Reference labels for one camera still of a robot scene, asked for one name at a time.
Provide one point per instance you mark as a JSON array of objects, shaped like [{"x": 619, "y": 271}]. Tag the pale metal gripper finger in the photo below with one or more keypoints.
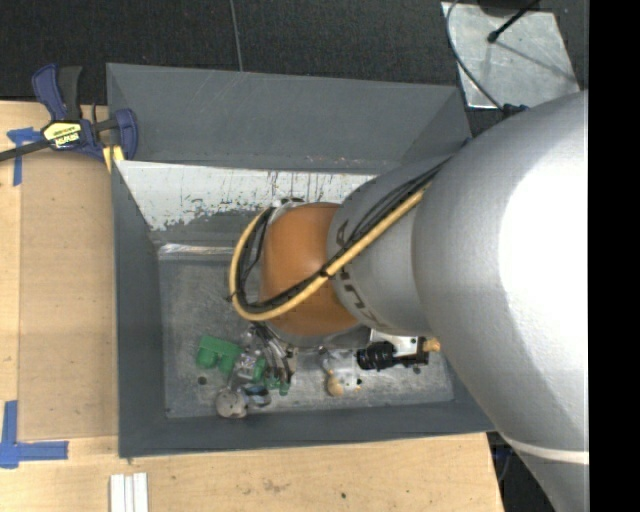
[
  {"x": 243, "y": 366},
  {"x": 259, "y": 395}
]

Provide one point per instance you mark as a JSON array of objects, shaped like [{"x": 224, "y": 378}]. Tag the grey round ball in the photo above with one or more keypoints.
[{"x": 231, "y": 404}]

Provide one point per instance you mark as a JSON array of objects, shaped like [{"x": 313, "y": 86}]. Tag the green plastic block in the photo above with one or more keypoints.
[{"x": 216, "y": 350}]

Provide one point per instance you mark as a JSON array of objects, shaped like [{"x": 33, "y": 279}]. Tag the clear plastic piece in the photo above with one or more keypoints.
[{"x": 345, "y": 369}]

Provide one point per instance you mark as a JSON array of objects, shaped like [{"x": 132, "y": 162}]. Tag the pale wood flat board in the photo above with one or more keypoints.
[{"x": 67, "y": 300}]

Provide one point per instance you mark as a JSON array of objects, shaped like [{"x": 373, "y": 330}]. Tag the grey metal bin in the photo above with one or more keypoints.
[{"x": 280, "y": 120}]

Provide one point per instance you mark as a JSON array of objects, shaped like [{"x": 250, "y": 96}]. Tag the black cylinder on white bracket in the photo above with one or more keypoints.
[{"x": 380, "y": 354}]

